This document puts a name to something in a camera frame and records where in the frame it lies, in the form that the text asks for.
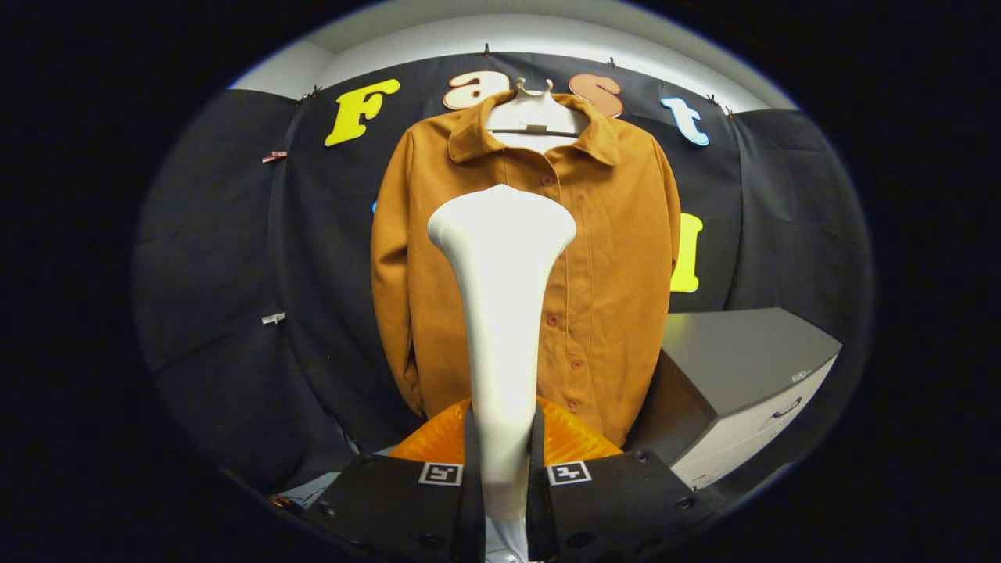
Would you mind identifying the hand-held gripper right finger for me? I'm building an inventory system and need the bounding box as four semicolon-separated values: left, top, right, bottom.
526;397;716;563

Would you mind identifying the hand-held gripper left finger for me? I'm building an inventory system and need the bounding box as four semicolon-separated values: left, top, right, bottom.
303;399;486;563

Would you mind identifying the white garment steamer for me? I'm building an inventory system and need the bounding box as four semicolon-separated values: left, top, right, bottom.
427;184;578;523

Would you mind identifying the brown button shirt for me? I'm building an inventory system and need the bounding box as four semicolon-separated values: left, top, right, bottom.
370;88;681;448

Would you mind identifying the grey cabinet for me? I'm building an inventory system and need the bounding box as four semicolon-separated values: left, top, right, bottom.
626;307;843;492

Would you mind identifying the black backdrop cloth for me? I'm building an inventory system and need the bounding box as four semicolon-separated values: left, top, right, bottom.
133;51;873;501

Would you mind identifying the white mannequin torso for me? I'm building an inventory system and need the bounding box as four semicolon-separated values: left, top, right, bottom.
485;78;589;153

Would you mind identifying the row of black clips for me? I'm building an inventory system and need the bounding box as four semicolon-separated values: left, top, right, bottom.
301;43;737;118

